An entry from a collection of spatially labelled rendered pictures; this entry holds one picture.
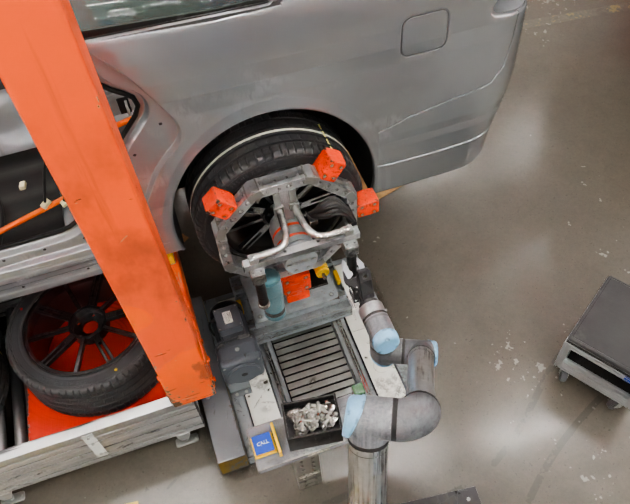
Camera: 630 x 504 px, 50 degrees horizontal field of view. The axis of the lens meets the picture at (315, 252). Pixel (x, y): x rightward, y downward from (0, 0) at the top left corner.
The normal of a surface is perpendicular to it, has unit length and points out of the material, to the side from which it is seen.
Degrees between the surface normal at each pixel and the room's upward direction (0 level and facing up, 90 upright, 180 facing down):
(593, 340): 0
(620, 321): 0
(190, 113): 90
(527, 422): 0
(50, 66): 90
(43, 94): 90
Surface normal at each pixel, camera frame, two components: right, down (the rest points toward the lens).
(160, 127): 0.32, 0.75
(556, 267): -0.06, -0.60
